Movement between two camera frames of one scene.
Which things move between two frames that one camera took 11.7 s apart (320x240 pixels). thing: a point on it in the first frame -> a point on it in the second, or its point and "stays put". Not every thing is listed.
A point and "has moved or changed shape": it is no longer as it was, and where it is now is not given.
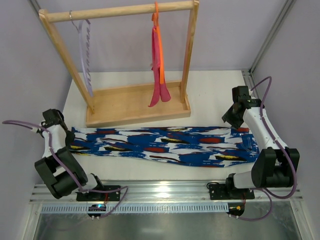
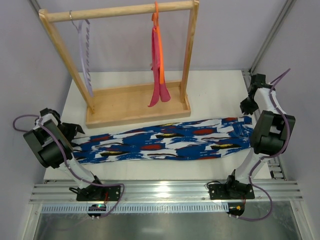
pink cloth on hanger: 161,91 stays put
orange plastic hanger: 155,20 stays put
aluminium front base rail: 169,192 stays put
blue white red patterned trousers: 207,147 has moved or changed shape
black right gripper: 231,119 -> 247,106
